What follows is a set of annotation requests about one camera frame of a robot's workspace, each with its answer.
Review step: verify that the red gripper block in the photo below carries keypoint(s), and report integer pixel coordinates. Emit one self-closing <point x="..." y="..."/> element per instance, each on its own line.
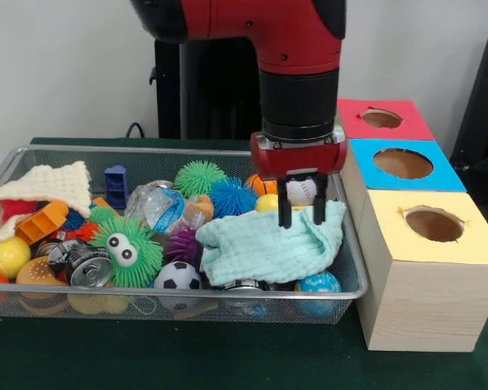
<point x="301" y="160"/>

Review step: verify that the mint green cloth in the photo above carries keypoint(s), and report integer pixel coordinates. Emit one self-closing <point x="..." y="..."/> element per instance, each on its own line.
<point x="252" y="243"/>

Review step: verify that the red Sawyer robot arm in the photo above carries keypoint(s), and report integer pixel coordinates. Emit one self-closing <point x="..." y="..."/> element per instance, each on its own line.
<point x="293" y="40"/>

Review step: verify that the shallow mesh bin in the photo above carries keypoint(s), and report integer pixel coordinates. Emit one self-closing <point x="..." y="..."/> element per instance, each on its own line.
<point x="211" y="158"/>

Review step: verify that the wooden box with three holes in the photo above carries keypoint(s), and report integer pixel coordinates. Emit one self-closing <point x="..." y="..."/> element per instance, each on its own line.
<point x="423" y="308"/>

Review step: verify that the white baseball toy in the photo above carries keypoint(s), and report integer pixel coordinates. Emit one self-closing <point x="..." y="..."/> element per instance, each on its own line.
<point x="303" y="191"/>

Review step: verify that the smooth yellow ball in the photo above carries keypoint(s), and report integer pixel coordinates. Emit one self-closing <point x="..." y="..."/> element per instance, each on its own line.
<point x="268" y="203"/>

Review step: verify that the orange basketball toy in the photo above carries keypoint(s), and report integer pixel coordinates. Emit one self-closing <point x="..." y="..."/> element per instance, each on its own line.
<point x="264" y="186"/>

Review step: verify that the blue spiky ball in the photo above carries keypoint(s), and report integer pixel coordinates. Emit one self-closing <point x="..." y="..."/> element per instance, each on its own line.
<point x="232" y="197"/>

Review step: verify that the small green spiky ball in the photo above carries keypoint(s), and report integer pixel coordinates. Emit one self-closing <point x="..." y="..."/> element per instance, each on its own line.
<point x="199" y="176"/>

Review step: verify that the black and white soccer ball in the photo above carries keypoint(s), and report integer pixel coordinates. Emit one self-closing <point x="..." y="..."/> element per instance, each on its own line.
<point x="177" y="276"/>

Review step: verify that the large green spiky eyed ball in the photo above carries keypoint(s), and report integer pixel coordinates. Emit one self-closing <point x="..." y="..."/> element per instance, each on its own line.
<point x="142" y="252"/>

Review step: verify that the black monitor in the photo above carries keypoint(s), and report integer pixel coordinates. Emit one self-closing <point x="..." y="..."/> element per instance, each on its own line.
<point x="480" y="101"/>

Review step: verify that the cream knitted cloth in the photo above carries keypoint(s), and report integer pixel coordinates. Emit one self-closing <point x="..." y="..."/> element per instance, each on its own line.
<point x="57" y="183"/>

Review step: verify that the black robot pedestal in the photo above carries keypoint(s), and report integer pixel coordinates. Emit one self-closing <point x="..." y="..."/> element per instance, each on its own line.
<point x="211" y="89"/>

